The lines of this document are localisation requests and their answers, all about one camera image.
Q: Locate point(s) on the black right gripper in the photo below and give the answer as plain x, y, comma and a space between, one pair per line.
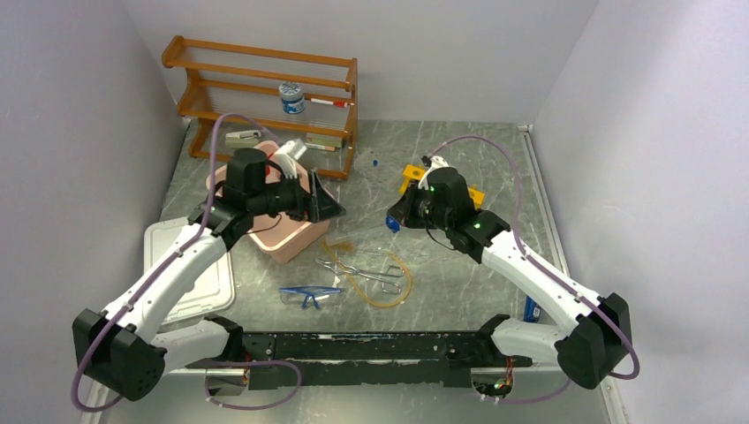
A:
403, 209

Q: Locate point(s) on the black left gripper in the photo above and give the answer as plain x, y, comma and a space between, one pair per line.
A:
303, 209

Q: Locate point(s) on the blue handled brush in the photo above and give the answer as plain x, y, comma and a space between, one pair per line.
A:
392, 224

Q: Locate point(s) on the metal crucible tongs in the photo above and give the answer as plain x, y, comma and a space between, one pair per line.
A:
387, 278

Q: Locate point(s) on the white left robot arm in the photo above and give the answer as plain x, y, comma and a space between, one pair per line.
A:
121, 346

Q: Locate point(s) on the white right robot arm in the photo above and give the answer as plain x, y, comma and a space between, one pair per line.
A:
590, 333

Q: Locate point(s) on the yellow test tube rack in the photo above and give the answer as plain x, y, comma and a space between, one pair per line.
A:
415, 173

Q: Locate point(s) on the orange white marker pen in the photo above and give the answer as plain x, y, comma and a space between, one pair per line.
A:
320, 147

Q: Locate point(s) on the green small box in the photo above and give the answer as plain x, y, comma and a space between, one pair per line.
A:
325, 140

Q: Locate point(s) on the clear acrylic tube rack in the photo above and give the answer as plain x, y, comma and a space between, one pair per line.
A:
378, 168

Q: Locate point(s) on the amber rubber tubing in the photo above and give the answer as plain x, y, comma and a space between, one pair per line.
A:
339, 251

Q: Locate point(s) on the pink plastic tub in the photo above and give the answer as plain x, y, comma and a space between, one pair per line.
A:
288, 238

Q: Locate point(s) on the red white marker pen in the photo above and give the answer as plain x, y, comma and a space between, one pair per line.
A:
337, 104

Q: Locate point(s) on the blue white jar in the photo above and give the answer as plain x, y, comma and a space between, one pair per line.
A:
292, 97

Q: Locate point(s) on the wooden shelf rack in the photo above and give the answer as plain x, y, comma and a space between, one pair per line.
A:
232, 79

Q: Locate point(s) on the blue safety glasses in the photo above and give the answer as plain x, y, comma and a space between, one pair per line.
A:
310, 296

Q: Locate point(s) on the white tub lid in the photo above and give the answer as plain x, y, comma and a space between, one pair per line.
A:
214, 289

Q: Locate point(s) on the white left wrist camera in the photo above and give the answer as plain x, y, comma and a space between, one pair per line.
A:
287, 156

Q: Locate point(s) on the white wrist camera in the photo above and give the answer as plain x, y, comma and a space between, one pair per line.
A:
287, 156
433, 162

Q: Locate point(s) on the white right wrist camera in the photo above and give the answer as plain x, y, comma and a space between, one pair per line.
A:
433, 162

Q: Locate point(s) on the blue tool by wall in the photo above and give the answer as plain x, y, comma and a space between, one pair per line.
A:
532, 311

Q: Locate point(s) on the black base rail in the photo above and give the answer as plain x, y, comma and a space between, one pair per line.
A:
288, 358

